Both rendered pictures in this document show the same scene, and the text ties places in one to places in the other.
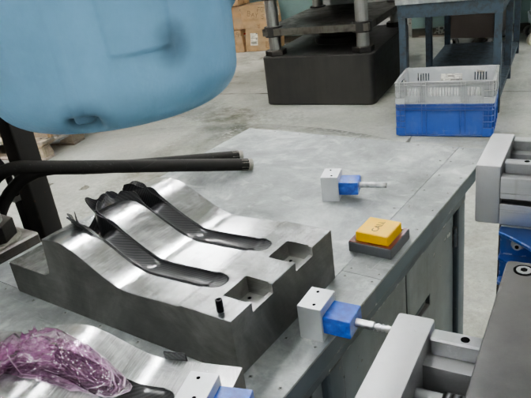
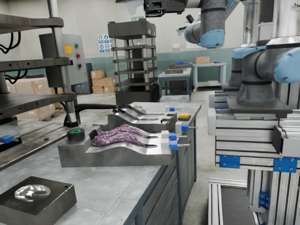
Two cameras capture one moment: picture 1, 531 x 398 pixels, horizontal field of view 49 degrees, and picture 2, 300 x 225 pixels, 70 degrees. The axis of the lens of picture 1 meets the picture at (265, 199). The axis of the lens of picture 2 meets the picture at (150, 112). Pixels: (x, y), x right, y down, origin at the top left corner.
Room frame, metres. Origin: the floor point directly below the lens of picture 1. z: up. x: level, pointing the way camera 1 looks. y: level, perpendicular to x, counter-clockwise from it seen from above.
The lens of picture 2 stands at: (-0.46, 0.44, 1.27)
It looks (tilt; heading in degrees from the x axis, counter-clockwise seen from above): 15 degrees down; 345
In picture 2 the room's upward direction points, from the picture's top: 4 degrees counter-clockwise
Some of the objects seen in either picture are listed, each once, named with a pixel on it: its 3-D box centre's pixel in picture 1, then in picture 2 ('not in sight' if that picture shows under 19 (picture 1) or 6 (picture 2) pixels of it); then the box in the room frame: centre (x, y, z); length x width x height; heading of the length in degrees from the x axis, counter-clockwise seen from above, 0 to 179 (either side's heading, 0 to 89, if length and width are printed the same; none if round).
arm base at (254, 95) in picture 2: not in sight; (255, 91); (0.28, -0.24, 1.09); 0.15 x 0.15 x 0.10
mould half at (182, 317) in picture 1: (162, 250); (135, 118); (0.86, 0.18, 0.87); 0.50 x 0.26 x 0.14; 52
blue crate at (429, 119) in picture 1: (447, 110); not in sight; (3.69, -1.26, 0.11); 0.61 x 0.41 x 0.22; 62
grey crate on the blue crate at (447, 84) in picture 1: (447, 84); (175, 100); (3.68, -1.26, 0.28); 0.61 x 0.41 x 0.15; 62
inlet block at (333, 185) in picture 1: (354, 185); (172, 109); (1.11, -0.19, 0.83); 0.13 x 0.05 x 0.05; 70
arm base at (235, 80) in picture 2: not in sight; (240, 77); (0.70, -0.50, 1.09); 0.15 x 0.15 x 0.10
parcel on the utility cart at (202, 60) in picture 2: not in sight; (202, 61); (5.78, -3.11, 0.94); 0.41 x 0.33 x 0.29; 69
